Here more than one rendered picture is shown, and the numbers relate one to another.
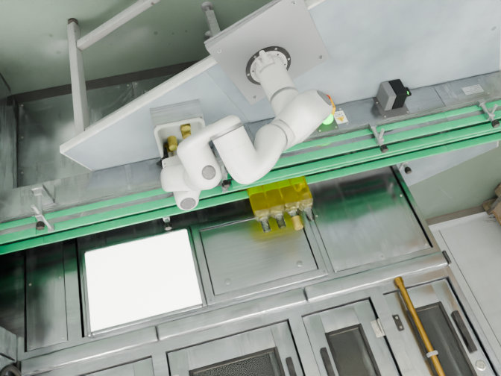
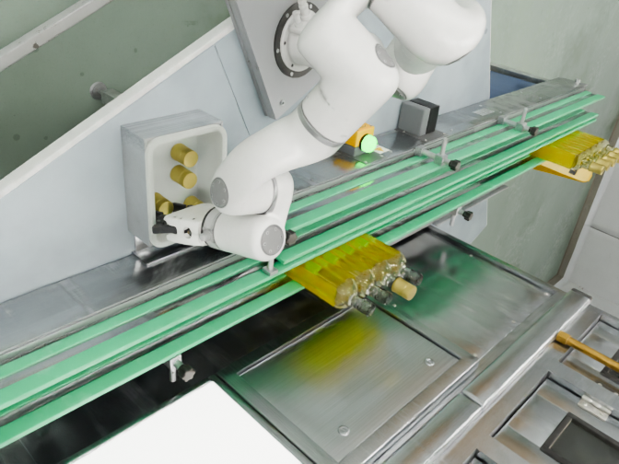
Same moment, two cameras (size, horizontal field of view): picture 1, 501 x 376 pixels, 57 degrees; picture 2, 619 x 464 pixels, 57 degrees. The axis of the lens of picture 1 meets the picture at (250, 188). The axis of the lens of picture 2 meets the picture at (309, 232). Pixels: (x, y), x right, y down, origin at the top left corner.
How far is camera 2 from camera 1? 0.99 m
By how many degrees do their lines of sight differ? 36
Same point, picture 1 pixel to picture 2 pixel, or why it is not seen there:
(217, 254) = (295, 398)
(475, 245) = not seen: hidden behind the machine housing
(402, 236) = (513, 293)
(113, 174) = (42, 300)
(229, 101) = (239, 120)
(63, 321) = not seen: outside the picture
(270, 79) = not seen: hidden behind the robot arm
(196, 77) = (199, 59)
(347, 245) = (463, 325)
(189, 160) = (346, 34)
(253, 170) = (473, 18)
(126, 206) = (96, 343)
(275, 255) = (387, 365)
